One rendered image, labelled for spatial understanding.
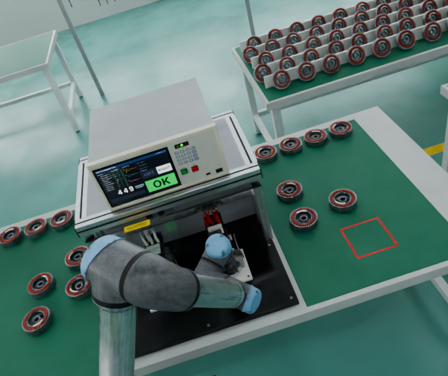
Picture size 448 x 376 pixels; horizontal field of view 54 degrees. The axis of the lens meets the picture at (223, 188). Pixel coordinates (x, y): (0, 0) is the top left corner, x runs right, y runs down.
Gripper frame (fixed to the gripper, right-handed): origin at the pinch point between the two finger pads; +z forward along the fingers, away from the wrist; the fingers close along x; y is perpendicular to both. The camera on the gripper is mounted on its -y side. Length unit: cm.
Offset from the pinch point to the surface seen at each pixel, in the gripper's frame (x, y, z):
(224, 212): 5.3, -21.6, 12.2
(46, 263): -77, -29, 26
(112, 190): -28.9, -29.2, -26.0
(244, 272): 5.5, 6.1, 1.8
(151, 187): -16.3, -27.3, -22.7
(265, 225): 18.8, -8.7, 3.0
